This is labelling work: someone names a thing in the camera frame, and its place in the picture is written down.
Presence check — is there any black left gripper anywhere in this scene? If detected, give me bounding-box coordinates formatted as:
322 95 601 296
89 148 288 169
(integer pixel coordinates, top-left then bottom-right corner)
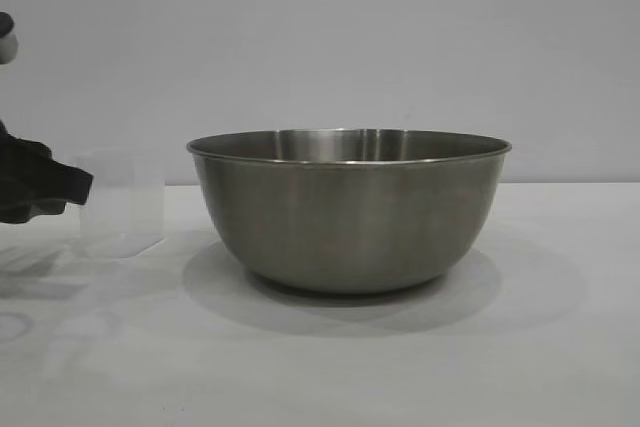
0 118 96 226

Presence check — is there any clear plastic measuring cup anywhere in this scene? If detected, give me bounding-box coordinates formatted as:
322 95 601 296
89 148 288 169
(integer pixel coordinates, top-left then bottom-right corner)
78 146 167 260

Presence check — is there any stainless steel mixing bowl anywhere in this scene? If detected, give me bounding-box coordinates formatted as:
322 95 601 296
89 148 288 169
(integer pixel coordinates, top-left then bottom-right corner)
186 127 514 296

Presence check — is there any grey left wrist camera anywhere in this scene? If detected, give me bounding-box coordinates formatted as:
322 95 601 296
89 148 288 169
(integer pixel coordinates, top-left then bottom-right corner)
0 32 21 66

